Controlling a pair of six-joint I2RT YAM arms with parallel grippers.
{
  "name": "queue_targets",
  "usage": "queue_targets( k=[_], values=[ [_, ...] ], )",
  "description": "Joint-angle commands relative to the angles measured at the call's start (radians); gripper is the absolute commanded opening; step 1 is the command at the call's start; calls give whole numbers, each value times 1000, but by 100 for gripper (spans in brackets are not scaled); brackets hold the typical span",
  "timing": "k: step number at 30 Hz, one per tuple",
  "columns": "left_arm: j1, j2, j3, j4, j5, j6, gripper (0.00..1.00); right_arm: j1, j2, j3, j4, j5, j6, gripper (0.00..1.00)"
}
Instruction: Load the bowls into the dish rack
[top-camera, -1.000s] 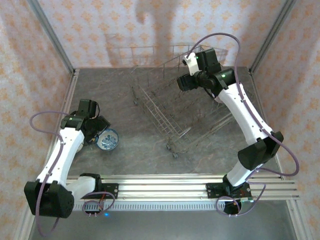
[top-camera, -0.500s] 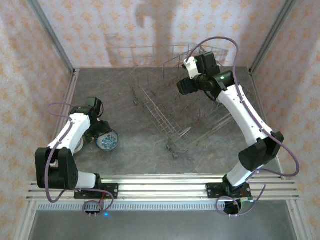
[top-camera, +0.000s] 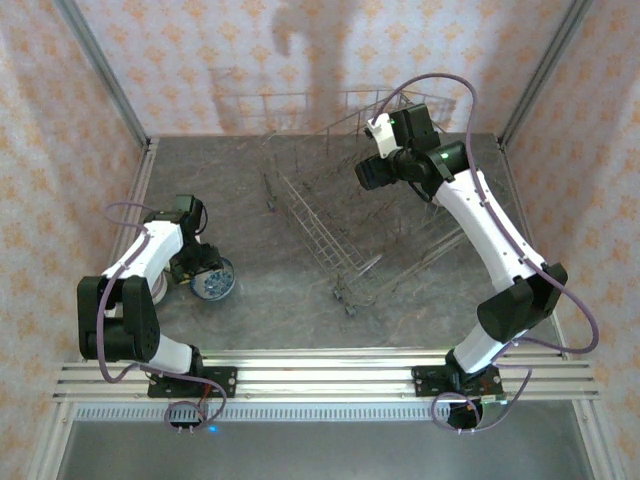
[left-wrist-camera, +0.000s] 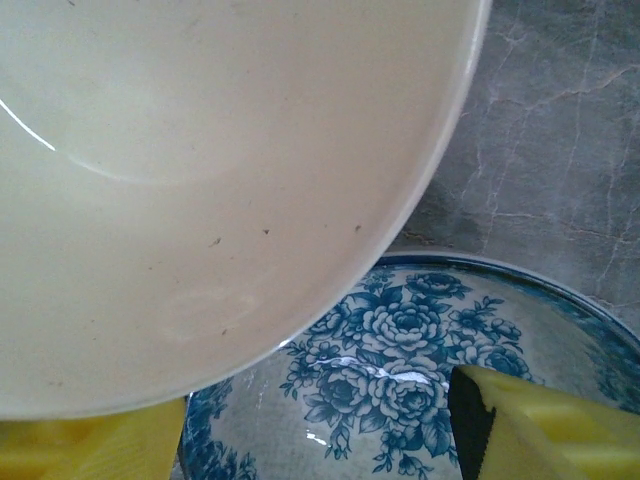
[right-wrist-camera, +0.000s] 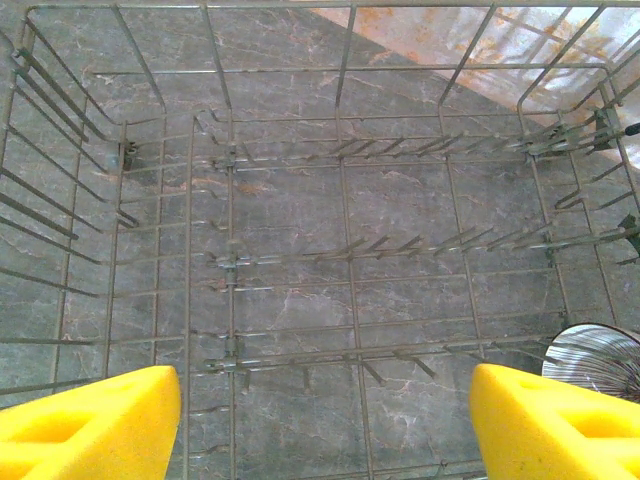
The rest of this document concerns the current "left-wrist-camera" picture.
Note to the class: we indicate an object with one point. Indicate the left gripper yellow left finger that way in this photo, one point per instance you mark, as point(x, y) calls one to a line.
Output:
point(85, 450)

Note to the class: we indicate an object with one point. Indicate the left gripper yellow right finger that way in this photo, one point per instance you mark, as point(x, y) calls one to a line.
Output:
point(540, 440)

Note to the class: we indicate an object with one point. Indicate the blue floral bowl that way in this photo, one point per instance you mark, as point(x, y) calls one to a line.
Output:
point(400, 325)

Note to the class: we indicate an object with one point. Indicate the plain cream bowl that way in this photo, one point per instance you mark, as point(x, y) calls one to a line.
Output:
point(200, 200)

